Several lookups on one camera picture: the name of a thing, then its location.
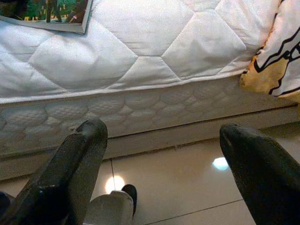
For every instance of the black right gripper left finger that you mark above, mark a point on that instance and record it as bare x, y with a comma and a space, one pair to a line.
63, 178

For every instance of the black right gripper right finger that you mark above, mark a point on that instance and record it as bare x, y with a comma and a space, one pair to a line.
264, 178

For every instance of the beige bed base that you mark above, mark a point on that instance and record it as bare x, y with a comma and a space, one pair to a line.
164, 140

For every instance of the yellow cartoon print pillow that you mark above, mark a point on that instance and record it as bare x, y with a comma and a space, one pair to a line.
281, 58

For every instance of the white quilted mattress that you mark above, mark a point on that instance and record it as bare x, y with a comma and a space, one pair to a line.
140, 47

